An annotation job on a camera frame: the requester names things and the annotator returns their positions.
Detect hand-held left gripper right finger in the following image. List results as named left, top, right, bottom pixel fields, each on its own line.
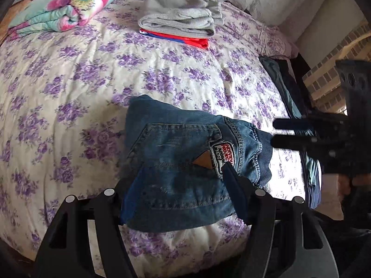
left=222, top=162, right=339, bottom=278

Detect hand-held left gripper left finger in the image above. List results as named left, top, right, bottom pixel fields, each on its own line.
left=32, top=180, right=140, bottom=278

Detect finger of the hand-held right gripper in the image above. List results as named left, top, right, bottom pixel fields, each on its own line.
left=270, top=135, right=321, bottom=152
left=272, top=115, right=318, bottom=131

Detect blue denim pants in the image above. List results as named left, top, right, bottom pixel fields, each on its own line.
left=120, top=94, right=274, bottom=232

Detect teal pants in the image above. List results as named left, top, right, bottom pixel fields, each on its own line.
left=259, top=56, right=322, bottom=209

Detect person's right hand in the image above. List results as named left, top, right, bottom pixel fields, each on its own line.
left=337, top=176, right=353, bottom=201

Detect dark navy clothes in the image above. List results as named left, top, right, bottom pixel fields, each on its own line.
left=278, top=59, right=309, bottom=116

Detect bed with purple floral sheet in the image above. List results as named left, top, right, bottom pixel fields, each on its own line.
left=0, top=0, right=309, bottom=267

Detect folded red garment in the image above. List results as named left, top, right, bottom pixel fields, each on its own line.
left=139, top=28, right=209, bottom=49

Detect folded teal floral quilt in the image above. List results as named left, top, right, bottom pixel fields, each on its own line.
left=7, top=0, right=132, bottom=37

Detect orange brown pillow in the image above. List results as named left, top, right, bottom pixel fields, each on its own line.
left=0, top=0, right=29, bottom=44

